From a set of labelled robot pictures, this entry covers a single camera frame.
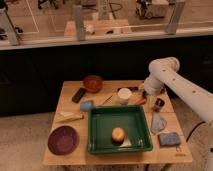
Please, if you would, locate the small dark jar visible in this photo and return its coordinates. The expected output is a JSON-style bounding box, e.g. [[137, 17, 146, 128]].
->
[[152, 98, 165, 112]]

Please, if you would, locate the black rectangular block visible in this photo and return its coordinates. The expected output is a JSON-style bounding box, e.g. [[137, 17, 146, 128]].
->
[[72, 87, 86, 103]]

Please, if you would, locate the yellow wooden wedge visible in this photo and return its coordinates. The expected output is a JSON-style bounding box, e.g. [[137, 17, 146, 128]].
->
[[57, 115, 84, 123]]

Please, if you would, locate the black cable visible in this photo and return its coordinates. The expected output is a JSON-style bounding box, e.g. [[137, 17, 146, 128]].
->
[[185, 120, 213, 143]]

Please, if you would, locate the wooden table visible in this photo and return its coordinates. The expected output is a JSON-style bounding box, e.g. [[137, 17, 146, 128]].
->
[[43, 80, 192, 166]]

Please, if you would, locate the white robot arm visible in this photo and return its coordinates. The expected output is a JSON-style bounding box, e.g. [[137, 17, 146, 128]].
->
[[144, 57, 213, 130]]

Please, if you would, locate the white plastic wrapper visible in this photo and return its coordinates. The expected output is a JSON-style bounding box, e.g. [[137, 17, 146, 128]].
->
[[120, 138, 132, 147]]

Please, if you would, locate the blue sponge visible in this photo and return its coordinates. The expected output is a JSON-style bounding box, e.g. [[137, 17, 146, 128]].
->
[[158, 132, 181, 147]]

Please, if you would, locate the red yellow apple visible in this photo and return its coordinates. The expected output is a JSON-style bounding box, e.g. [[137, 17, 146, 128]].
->
[[111, 127, 125, 143]]

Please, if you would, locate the small blue cup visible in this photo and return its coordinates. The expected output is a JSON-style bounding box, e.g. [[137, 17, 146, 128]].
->
[[80, 100, 94, 112]]

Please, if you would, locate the grey crumpled cloth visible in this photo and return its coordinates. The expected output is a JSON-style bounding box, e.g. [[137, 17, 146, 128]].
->
[[151, 112, 167, 134]]

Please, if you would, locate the orange-brown bowl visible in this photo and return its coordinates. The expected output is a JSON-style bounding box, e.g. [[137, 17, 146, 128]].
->
[[83, 75, 102, 93]]

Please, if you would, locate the white cup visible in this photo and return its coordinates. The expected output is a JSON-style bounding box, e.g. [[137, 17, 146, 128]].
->
[[118, 88, 132, 105]]

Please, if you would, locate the purple bowl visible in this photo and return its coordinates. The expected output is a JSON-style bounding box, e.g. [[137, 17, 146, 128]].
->
[[47, 125, 78, 155]]

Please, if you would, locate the green plastic tray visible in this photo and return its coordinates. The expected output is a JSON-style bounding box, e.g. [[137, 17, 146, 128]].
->
[[88, 106, 153, 155]]

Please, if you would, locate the wooden stick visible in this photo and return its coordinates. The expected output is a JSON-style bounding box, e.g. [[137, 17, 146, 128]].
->
[[101, 95, 113, 106]]

